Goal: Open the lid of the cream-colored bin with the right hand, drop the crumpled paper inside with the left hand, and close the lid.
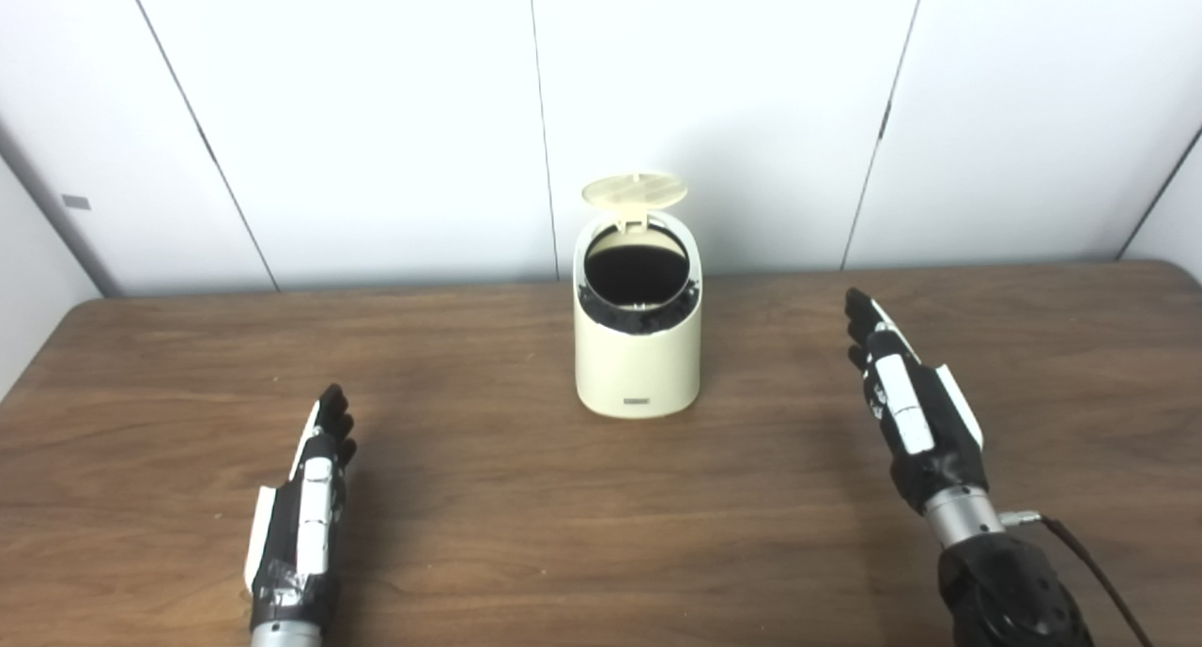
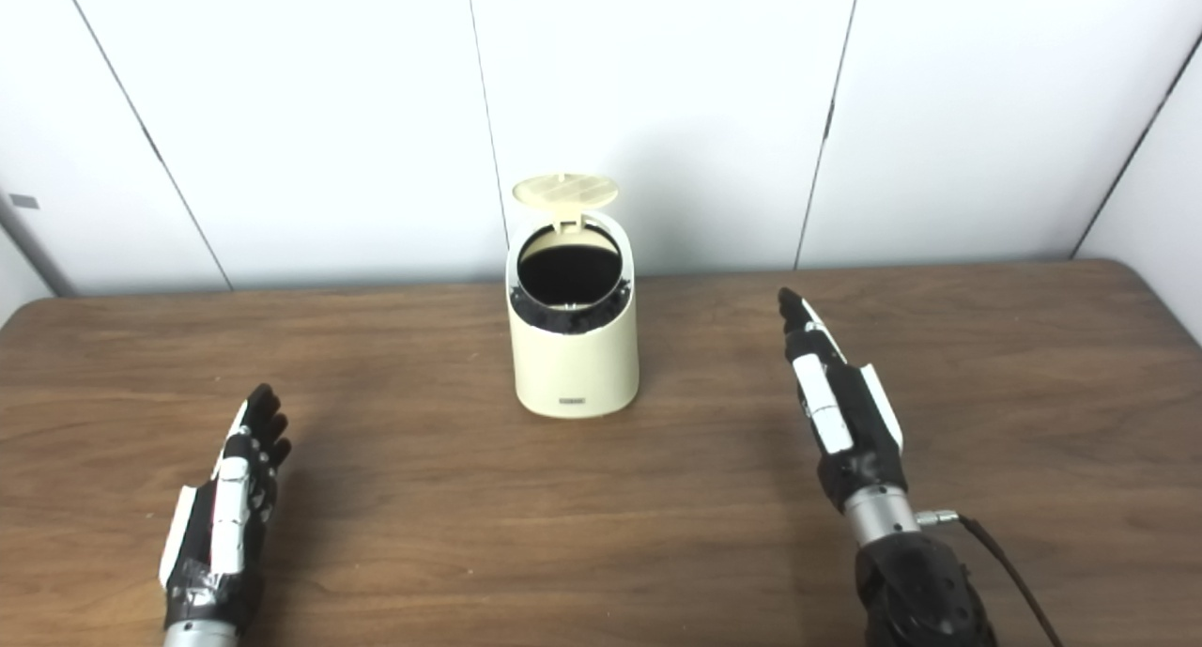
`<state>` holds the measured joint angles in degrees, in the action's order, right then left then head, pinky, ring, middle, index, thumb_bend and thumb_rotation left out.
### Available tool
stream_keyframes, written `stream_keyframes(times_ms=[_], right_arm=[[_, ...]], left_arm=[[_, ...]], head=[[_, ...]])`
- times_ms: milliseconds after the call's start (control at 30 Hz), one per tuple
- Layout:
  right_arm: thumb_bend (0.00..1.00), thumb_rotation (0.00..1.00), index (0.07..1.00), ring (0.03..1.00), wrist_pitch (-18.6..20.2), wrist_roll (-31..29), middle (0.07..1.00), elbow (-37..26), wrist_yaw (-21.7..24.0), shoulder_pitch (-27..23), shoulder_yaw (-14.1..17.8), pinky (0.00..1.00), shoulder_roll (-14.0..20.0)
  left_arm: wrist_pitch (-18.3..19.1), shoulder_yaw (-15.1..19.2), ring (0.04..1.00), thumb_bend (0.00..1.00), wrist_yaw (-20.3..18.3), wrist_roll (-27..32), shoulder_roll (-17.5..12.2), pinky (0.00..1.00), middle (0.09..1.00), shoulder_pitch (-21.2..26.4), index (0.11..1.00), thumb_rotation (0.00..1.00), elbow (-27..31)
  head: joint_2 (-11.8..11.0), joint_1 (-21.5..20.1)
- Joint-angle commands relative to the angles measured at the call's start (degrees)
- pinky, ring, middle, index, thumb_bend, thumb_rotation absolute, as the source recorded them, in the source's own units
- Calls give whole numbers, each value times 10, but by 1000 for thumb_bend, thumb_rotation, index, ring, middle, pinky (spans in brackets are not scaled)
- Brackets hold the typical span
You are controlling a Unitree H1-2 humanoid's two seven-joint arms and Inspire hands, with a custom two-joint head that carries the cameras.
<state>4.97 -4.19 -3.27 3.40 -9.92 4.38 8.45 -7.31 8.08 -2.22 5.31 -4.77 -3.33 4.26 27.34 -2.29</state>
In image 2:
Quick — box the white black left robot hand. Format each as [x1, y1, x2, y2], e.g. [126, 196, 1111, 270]
[158, 384, 292, 634]

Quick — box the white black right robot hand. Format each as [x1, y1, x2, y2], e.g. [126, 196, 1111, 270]
[778, 287, 909, 514]

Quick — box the cream round bin lid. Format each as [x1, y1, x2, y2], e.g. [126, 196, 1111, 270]
[512, 174, 620, 228]

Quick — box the cream plastic bin body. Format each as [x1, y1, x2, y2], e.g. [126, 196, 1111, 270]
[505, 210, 641, 420]

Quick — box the grey wall corner pole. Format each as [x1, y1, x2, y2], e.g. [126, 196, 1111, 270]
[0, 192, 76, 298]

